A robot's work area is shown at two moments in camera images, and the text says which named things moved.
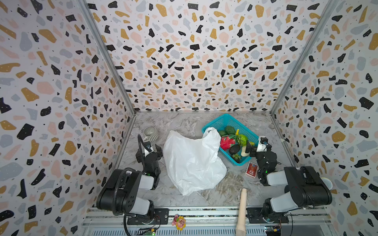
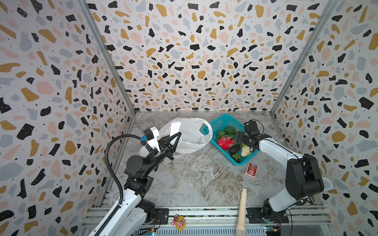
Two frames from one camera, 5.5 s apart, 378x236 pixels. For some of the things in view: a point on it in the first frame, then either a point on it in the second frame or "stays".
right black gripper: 261,153 -> 246,138
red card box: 252,169 stays
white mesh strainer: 327,182 stays
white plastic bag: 195,163 -> 195,132
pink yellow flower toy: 179,221 stays
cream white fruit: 243,152 stays
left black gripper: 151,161 -> 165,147
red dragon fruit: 226,142 stays
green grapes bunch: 236,156 stays
